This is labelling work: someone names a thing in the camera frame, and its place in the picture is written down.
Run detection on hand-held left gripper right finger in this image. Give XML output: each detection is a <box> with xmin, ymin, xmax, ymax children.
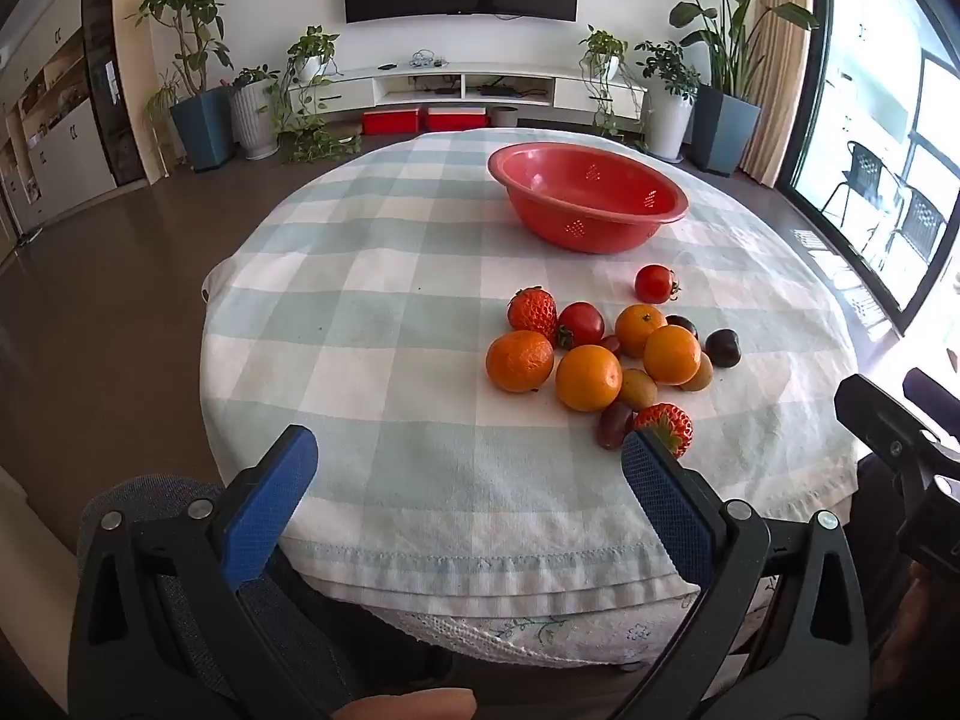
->
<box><xmin>611</xmin><ymin>429</ymin><xmax>890</xmax><ymax>720</ymax></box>

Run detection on dark red grape tomato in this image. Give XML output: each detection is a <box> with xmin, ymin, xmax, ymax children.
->
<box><xmin>596</xmin><ymin>400</ymin><xmax>635</xmax><ymax>451</ymax></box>

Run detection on plant in ribbed white pot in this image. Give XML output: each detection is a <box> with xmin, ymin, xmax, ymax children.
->
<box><xmin>225</xmin><ymin>64</ymin><xmax>282</xmax><ymax>161</ymax></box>

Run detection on glass sliding door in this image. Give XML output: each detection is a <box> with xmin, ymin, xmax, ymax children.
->
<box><xmin>776</xmin><ymin>0</ymin><xmax>960</xmax><ymax>338</ymax></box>

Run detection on broad-leaf plant in blue pot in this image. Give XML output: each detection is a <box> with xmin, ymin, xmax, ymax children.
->
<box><xmin>634</xmin><ymin>0</ymin><xmax>820</xmax><ymax>177</ymax></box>

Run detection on dark orange mandarin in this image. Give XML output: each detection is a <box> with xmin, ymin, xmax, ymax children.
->
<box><xmin>485</xmin><ymin>330</ymin><xmax>556</xmax><ymax>394</ymax></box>

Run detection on orange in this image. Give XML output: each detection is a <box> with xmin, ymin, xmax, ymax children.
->
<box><xmin>555</xmin><ymin>344</ymin><xmax>624</xmax><ymax>413</ymax></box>
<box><xmin>643</xmin><ymin>325</ymin><xmax>703</xmax><ymax>386</ymax></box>
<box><xmin>615</xmin><ymin>304</ymin><xmax>668</xmax><ymax>359</ymax></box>

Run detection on black outdoor chair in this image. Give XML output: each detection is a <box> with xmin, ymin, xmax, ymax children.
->
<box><xmin>874</xmin><ymin>184</ymin><xmax>950</xmax><ymax>275</ymax></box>
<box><xmin>821</xmin><ymin>140</ymin><xmax>905</xmax><ymax>230</ymax></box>

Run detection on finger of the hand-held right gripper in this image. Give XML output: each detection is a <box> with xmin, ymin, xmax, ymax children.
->
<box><xmin>834</xmin><ymin>373</ymin><xmax>960</xmax><ymax>497</ymax></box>
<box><xmin>902</xmin><ymin>367</ymin><xmax>960</xmax><ymax>422</ymax></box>

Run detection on green white checkered tablecloth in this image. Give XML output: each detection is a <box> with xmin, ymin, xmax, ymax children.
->
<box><xmin>201</xmin><ymin>127</ymin><xmax>871</xmax><ymax>620</ymax></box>

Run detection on brown kiwi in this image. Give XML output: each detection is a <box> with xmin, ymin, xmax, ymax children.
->
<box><xmin>618</xmin><ymin>368</ymin><xmax>659</xmax><ymax>412</ymax></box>
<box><xmin>679</xmin><ymin>351</ymin><xmax>715</xmax><ymax>392</ymax></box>

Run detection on white lace undercloth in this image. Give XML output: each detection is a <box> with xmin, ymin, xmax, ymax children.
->
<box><xmin>371</xmin><ymin>577</ymin><xmax>777</xmax><ymax>670</ymax></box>

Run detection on trailing pothos in white pot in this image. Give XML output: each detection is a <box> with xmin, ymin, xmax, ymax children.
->
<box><xmin>266</xmin><ymin>25</ymin><xmax>362</xmax><ymax>164</ymax></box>
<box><xmin>577</xmin><ymin>25</ymin><xmax>650</xmax><ymax>151</ymax></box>

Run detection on bushy plant in white pot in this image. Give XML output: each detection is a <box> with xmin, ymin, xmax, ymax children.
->
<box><xmin>635</xmin><ymin>40</ymin><xmax>702</xmax><ymax>164</ymax></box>

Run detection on white television cabinet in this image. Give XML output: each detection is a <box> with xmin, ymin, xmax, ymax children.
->
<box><xmin>289</xmin><ymin>62</ymin><xmax>647</xmax><ymax>119</ymax></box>

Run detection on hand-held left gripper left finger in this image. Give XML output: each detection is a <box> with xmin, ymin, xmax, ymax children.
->
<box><xmin>67</xmin><ymin>425</ymin><xmax>361</xmax><ymax>720</ymax></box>

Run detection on red plastic colander bowl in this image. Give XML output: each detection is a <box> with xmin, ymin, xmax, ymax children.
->
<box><xmin>487</xmin><ymin>142</ymin><xmax>689</xmax><ymax>254</ymax></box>

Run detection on red strawberry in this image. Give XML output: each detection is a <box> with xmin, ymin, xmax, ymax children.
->
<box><xmin>632</xmin><ymin>403</ymin><xmax>694</xmax><ymax>460</ymax></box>
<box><xmin>508</xmin><ymin>286</ymin><xmax>559</xmax><ymax>342</ymax></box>

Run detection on beige curtain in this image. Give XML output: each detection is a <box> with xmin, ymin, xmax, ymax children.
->
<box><xmin>739</xmin><ymin>0</ymin><xmax>818</xmax><ymax>188</ymax></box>

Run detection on branchy tree in blue pot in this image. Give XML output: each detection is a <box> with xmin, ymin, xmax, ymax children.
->
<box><xmin>127</xmin><ymin>0</ymin><xmax>237</xmax><ymax>173</ymax></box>

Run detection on red storage box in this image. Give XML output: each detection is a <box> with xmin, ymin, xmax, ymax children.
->
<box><xmin>362</xmin><ymin>109</ymin><xmax>421</xmax><ymax>136</ymax></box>
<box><xmin>426</xmin><ymin>106</ymin><xmax>488</xmax><ymax>132</ymax></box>

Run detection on dark purple cherry tomato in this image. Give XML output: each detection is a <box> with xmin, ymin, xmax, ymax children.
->
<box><xmin>705</xmin><ymin>328</ymin><xmax>743</xmax><ymax>368</ymax></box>

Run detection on white wall cupboard unit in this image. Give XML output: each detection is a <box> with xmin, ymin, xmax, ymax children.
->
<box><xmin>0</xmin><ymin>0</ymin><xmax>151</xmax><ymax>241</ymax></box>

